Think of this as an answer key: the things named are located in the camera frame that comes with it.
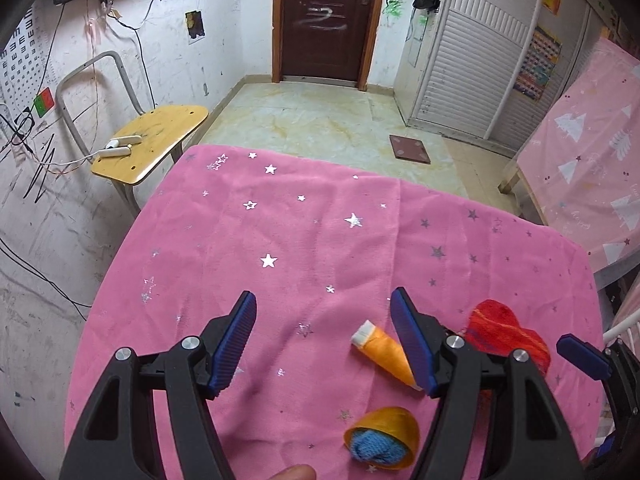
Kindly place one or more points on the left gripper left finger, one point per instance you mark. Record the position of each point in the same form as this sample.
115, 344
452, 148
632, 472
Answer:
116, 435

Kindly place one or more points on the eye test chart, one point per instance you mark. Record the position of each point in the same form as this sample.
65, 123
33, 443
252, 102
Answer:
22, 63

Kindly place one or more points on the wooden bed frame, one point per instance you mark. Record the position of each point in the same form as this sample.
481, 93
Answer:
513, 183

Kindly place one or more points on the brown bathroom scale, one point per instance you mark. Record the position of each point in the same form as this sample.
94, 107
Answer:
409, 149

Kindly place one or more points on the orange cup with blue yarn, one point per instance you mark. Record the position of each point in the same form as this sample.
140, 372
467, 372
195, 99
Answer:
387, 438

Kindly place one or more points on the red white knitted sock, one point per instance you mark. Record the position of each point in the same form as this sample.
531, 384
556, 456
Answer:
494, 328

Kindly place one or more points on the white power strip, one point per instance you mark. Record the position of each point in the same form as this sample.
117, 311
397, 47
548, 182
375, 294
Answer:
119, 147

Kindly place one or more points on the white louvered wardrobe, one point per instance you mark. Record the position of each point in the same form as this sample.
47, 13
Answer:
459, 65

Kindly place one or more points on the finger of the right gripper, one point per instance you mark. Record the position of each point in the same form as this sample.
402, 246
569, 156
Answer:
588, 359

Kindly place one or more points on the red green flag sticker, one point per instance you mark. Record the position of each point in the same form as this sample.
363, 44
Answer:
44, 102

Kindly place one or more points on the dark brown door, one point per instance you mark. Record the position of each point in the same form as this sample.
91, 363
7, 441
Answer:
324, 40

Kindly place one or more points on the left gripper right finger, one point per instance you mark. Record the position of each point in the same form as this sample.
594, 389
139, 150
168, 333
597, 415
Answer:
528, 437

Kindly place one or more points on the pink star tablecloth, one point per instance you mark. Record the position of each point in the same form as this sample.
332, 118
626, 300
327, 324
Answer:
321, 247

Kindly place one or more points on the colourful wall poster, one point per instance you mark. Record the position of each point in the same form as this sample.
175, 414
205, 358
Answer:
542, 55

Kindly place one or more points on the yellow wooden chair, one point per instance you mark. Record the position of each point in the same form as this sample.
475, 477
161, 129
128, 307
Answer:
163, 132

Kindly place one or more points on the orange thread spool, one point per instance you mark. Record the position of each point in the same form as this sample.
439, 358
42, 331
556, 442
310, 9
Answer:
384, 351

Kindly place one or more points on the pink tree-pattern bed curtain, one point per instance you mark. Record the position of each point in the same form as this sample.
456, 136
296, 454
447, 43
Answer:
582, 162

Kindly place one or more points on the left hand thumb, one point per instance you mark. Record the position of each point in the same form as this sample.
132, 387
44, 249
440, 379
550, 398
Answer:
296, 472

